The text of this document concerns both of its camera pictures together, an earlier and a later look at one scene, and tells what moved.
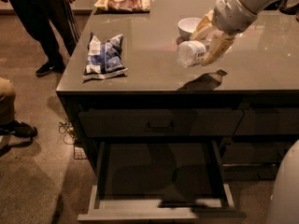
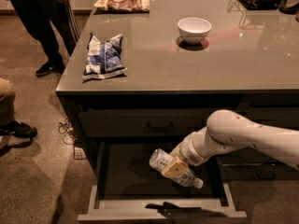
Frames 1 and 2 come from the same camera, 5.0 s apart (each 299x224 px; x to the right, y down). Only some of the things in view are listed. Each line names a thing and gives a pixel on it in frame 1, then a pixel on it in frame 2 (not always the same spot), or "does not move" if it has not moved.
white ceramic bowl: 188,25 does not move
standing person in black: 39,5 does not move
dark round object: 290,4 does not move
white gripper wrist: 233,13 → 188,152
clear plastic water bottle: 189,52 → 161,159
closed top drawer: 159,122 does not move
